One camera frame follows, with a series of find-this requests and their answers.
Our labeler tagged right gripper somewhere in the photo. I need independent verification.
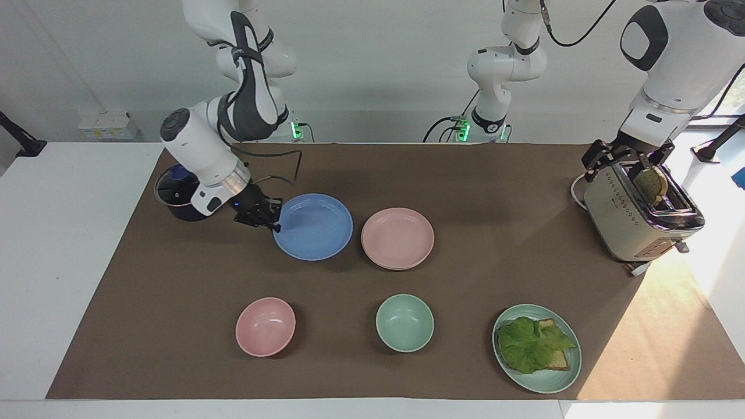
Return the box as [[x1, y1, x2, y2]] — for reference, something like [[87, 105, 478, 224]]
[[231, 182, 285, 233]]

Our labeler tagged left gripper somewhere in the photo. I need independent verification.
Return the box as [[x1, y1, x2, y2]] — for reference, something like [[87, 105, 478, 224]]
[[581, 130, 676, 174]]

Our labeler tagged blue plate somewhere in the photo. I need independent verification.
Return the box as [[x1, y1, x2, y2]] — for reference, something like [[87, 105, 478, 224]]
[[272, 193, 354, 261]]

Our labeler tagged bread slice in toaster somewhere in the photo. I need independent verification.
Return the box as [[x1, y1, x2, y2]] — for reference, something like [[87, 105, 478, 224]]
[[633, 168, 669, 208]]

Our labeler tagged silver toaster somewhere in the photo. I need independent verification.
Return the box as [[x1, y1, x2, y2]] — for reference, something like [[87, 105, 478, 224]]
[[582, 160, 705, 278]]

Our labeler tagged black stand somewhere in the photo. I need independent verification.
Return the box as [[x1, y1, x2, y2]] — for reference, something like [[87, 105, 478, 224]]
[[691, 113, 745, 163], [0, 111, 48, 158]]

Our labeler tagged pink bowl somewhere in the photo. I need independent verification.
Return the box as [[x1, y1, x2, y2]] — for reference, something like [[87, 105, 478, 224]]
[[235, 297, 296, 357]]

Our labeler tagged pink plate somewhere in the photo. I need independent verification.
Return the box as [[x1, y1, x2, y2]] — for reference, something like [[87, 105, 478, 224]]
[[361, 208, 435, 268]]

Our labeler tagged beige plate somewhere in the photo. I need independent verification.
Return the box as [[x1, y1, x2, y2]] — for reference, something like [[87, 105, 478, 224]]
[[363, 250, 434, 271]]

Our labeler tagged green bowl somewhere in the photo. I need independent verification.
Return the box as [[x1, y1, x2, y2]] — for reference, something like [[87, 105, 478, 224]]
[[375, 294, 435, 353]]

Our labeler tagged green lettuce leaf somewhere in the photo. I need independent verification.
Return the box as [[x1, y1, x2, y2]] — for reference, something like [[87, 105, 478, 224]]
[[498, 317, 577, 375]]

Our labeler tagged toast slice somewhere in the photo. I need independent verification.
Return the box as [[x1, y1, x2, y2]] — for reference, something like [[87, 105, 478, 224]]
[[537, 318, 570, 371]]

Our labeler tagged green plate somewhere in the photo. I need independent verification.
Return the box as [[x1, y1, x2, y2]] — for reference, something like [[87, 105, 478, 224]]
[[492, 304, 582, 394]]

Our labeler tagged black cable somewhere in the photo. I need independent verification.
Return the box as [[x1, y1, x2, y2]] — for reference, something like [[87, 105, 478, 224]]
[[538, 0, 618, 48], [423, 89, 481, 144], [232, 144, 303, 188]]

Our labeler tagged white toaster cable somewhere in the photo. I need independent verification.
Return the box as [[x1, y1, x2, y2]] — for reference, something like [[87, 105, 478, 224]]
[[570, 173, 587, 211]]

